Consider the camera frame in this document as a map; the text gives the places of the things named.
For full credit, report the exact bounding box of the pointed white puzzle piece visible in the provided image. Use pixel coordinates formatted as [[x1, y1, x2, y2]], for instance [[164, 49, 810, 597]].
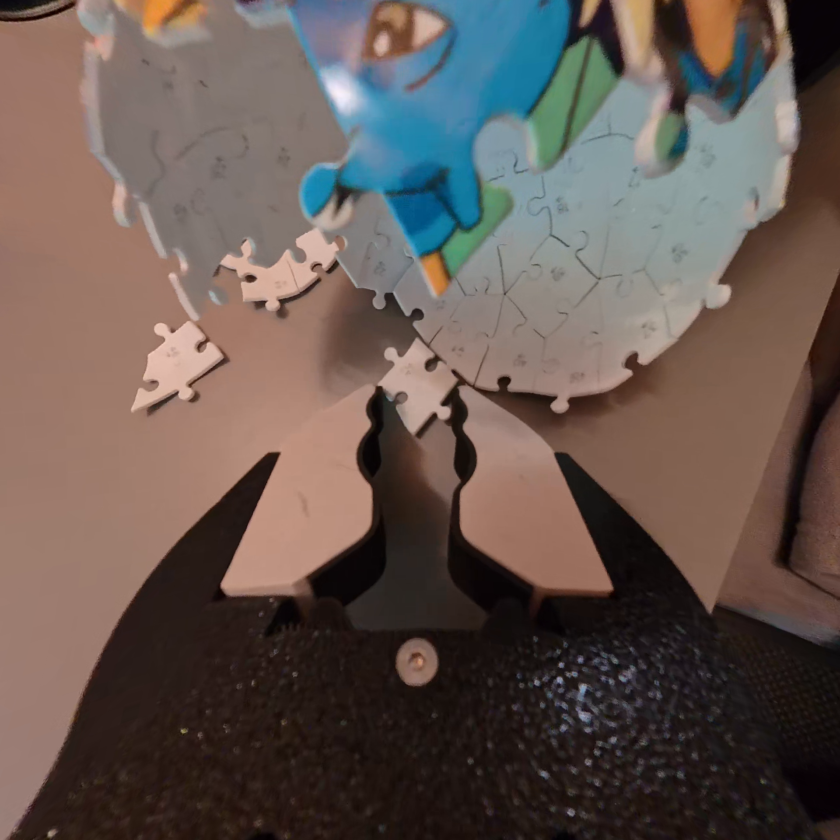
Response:
[[130, 319, 225, 414]]

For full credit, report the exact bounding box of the joined white puzzle piece pair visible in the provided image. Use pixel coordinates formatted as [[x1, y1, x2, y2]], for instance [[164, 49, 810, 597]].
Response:
[[218, 228, 347, 311]]

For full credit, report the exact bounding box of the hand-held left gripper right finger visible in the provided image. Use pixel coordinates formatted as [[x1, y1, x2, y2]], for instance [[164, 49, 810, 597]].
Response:
[[448, 386, 616, 613]]

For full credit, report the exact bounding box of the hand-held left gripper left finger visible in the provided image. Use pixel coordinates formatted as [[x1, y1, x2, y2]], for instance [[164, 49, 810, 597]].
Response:
[[220, 384, 386, 608]]

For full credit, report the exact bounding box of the printed puzzle ball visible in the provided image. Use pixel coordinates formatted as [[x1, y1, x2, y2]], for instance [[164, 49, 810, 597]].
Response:
[[79, 0, 803, 414]]

